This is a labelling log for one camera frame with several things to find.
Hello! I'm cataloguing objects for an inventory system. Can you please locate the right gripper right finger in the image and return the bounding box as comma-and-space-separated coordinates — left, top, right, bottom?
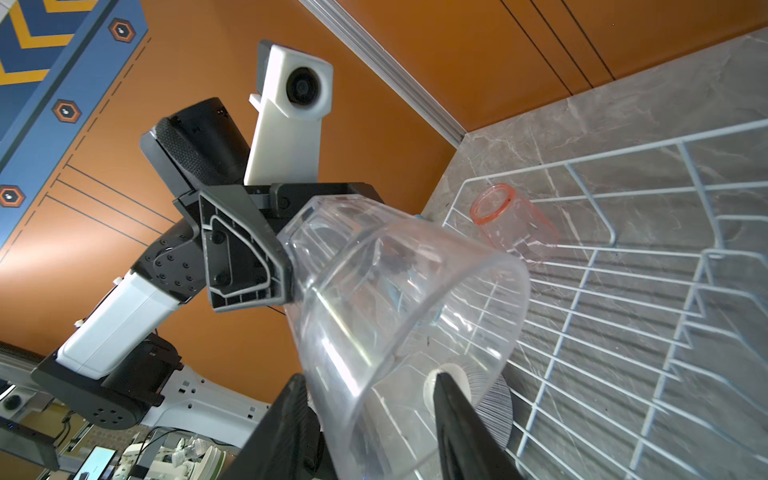
433, 372, 523, 480

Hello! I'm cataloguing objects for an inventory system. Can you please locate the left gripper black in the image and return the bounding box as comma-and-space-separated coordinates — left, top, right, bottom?
199, 182, 383, 313

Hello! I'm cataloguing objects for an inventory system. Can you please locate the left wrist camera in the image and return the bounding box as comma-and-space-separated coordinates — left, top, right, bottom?
244, 40, 334, 186

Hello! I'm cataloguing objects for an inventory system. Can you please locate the clear transparent cup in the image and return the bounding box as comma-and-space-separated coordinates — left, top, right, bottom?
279, 195, 531, 479

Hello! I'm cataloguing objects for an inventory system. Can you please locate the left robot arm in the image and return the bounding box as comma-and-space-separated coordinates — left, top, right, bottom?
32, 95, 377, 447

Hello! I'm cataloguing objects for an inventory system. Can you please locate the clear upside-down glass bowl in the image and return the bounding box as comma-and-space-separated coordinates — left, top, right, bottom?
423, 361, 514, 449

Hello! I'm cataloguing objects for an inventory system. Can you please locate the pink transparent cup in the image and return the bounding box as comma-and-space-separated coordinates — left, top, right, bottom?
470, 183, 558, 263

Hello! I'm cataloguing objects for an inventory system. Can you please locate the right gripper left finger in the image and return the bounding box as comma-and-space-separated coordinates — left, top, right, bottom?
220, 374, 336, 480

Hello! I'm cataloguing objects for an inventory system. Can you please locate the white wire dish rack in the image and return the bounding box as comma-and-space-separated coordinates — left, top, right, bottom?
438, 120, 767, 479

